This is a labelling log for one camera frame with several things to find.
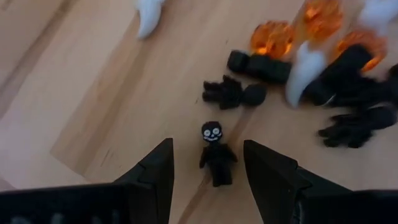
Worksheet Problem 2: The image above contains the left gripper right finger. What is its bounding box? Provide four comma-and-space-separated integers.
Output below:
243, 139, 398, 224

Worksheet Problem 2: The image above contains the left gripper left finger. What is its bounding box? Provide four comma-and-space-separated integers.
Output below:
0, 138, 175, 224

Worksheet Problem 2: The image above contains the black skeleton figure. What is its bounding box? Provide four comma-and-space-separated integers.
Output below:
303, 43, 374, 106
226, 49, 293, 84
317, 104, 398, 149
198, 120, 239, 188
329, 63, 398, 108
201, 74, 267, 110

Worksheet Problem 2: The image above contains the orange translucent pumpkin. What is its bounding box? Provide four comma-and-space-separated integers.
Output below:
250, 20, 295, 60
334, 29, 388, 72
300, 0, 345, 41

